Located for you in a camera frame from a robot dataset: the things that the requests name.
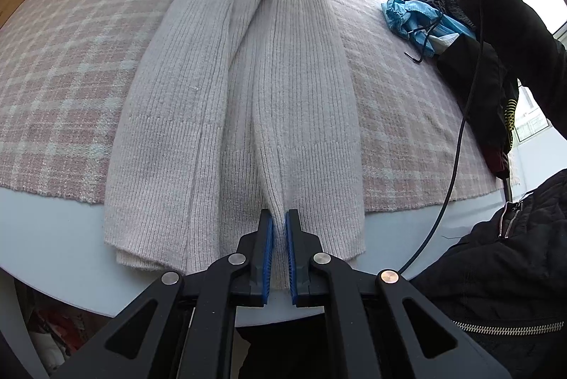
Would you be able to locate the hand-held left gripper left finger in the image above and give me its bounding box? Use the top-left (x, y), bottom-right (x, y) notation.
top-left (51, 209), bottom-right (274, 379)

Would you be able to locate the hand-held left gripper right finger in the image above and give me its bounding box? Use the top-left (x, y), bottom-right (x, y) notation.
top-left (286, 209), bottom-right (512, 379)

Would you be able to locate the white ribbed knit sweater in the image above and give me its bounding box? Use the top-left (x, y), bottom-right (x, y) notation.
top-left (104, 0), bottom-right (366, 290)

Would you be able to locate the person's right forearm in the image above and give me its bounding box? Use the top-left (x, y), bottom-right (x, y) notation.
top-left (394, 0), bottom-right (567, 127)

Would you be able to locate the light blue jacket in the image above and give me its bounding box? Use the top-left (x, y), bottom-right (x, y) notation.
top-left (382, 0), bottom-right (477, 52)

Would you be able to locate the white cloth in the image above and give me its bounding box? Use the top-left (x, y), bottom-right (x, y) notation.
top-left (432, 34), bottom-right (459, 52)

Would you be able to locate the black garment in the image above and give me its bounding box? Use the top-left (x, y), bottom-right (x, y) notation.
top-left (425, 0), bottom-right (520, 154)

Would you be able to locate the yellow patterned black cloth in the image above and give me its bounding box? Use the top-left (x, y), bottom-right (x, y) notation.
top-left (503, 95), bottom-right (519, 150)

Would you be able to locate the red cloth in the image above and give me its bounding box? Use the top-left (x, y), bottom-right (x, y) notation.
top-left (485, 144), bottom-right (510, 180)

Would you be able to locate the person's black puffer jacket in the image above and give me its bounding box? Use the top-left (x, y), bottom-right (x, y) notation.
top-left (410, 168), bottom-right (567, 379)

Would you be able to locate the mixed household clutter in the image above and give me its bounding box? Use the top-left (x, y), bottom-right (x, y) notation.
top-left (20, 286), bottom-right (107, 379)

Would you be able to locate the pink plaid blanket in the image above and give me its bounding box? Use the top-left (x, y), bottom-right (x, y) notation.
top-left (0, 0), bottom-right (503, 207)

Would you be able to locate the black drawstring cord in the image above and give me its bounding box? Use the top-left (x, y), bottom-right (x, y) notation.
top-left (405, 7), bottom-right (444, 63)

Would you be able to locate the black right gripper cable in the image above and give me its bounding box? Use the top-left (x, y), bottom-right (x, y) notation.
top-left (398, 0), bottom-right (484, 274)

